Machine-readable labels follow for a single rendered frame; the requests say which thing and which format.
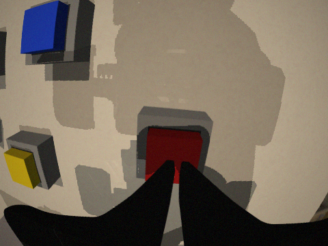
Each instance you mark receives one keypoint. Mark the blue button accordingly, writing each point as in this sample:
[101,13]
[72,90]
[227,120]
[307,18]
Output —
[57,31]

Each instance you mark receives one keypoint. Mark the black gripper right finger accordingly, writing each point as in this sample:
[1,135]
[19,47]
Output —
[211,218]

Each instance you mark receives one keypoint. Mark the yellow button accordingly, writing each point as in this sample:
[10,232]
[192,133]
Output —
[32,160]

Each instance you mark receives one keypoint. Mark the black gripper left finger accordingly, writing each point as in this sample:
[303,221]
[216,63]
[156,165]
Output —
[137,221]

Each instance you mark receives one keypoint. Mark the red button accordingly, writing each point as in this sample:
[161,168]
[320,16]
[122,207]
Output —
[175,134]

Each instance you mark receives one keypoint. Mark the green button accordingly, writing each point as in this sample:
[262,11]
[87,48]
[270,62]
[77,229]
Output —
[2,53]

